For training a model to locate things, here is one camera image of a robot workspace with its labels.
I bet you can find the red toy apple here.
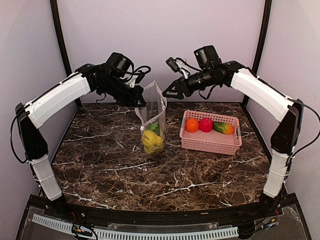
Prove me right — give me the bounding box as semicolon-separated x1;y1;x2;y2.
199;118;214;133

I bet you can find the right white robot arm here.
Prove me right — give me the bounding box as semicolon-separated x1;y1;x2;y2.
162;57;303;198

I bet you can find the green orange toy mango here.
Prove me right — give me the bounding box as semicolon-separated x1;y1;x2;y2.
213;122;234;135

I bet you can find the left black frame post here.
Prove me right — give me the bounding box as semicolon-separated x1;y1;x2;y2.
49;0;82;108

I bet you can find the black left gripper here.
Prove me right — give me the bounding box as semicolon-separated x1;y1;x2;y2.
99;74;147;107

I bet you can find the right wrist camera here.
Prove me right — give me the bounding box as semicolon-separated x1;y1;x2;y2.
193;45;222;71

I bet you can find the black frame post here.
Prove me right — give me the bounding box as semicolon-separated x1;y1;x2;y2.
242;0;273;103
49;0;82;108

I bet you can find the pink plastic basket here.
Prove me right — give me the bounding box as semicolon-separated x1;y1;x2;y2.
179;110;242;155

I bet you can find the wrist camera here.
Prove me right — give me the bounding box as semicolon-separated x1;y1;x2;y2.
105;52;133;72
193;45;222;71

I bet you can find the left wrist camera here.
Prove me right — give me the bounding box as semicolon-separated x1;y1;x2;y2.
105;52;133;72

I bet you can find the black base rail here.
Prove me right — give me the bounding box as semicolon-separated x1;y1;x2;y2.
24;193;301;227

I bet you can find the right black frame post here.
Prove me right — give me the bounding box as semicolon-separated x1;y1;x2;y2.
242;0;273;103

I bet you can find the clear zip top bag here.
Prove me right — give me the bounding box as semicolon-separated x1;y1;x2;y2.
135;80;167;148

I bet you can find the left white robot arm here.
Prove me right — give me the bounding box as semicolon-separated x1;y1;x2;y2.
14;63;146;218

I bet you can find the yellow toy lemon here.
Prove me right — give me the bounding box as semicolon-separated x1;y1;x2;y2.
141;130;164;146

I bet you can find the white slotted cable duct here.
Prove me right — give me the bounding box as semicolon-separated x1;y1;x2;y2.
31;214;239;240

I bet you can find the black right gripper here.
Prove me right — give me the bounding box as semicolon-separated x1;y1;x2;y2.
162;67;220;99

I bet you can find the yellow toy banana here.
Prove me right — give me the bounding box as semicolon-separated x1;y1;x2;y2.
144;144;164;155

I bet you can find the green toy vegetable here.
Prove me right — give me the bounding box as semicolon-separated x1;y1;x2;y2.
148;122;161;136

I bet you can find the orange toy fruit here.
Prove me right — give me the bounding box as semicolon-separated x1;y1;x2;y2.
184;118;200;133

